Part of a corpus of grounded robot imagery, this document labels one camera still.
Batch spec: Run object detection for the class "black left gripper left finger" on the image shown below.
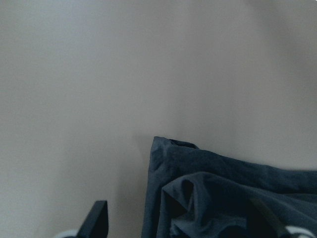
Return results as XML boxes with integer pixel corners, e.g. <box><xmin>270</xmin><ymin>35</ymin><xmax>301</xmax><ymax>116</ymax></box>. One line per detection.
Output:
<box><xmin>75</xmin><ymin>200</ymin><xmax>109</xmax><ymax>238</ymax></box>

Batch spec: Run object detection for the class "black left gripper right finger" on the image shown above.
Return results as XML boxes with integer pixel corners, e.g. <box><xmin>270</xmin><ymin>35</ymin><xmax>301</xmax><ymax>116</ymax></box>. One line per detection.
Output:
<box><xmin>247</xmin><ymin>198</ymin><xmax>291</xmax><ymax>238</ymax></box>

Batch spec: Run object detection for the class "black t-shirt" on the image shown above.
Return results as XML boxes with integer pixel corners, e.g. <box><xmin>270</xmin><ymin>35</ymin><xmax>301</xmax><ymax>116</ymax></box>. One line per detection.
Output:
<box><xmin>141</xmin><ymin>137</ymin><xmax>317</xmax><ymax>238</ymax></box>

